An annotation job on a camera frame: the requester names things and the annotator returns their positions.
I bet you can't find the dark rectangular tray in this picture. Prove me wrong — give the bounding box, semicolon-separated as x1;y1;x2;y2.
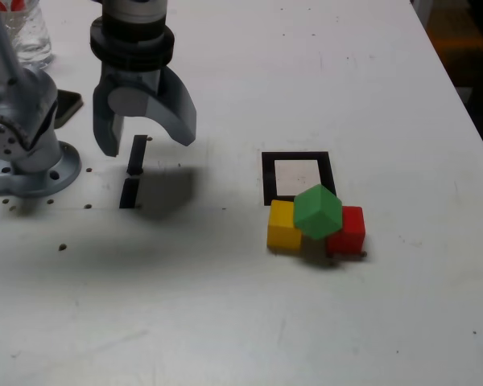
55;88;84;129

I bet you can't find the clear plastic bottle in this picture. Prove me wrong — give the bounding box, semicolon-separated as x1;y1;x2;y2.
0;0;56;69

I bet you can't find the black tape square outline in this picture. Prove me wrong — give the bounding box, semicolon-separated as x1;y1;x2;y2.
261;150;338;207

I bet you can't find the yellow cube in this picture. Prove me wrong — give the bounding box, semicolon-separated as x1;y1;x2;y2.
266;199;303;253

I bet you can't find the red cube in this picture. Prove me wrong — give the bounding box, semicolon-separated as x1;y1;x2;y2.
326;205;365;257

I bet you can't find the black tape strip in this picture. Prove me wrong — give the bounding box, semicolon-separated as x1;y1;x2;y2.
119;134;149;209

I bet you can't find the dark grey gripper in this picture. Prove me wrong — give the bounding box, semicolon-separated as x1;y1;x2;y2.
93;64;197;157

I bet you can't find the green cube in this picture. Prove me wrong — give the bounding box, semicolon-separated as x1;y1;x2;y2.
293;183;344;241

